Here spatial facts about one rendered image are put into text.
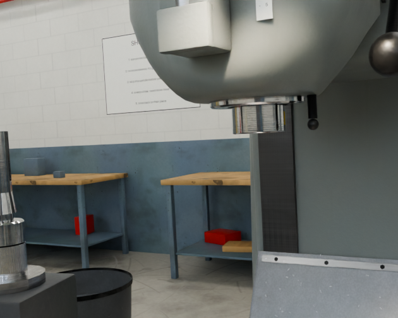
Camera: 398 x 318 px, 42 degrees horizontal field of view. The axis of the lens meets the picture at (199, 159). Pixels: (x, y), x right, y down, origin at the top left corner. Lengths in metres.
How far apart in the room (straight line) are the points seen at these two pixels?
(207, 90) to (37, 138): 6.26
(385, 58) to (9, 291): 0.49
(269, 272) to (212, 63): 0.54
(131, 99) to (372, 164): 4.99
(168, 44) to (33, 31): 6.37
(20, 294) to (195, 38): 0.41
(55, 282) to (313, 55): 0.44
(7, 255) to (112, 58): 5.28
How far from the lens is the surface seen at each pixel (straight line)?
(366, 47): 0.55
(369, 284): 0.84
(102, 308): 2.32
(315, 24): 0.39
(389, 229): 0.84
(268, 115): 0.45
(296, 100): 0.45
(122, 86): 5.79
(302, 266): 0.87
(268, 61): 0.39
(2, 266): 0.69
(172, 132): 5.44
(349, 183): 0.84
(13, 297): 0.66
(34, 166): 6.23
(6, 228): 0.68
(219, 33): 0.37
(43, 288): 0.67
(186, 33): 0.36
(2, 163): 0.68
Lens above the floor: 1.28
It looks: 3 degrees down
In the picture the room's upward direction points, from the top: 3 degrees counter-clockwise
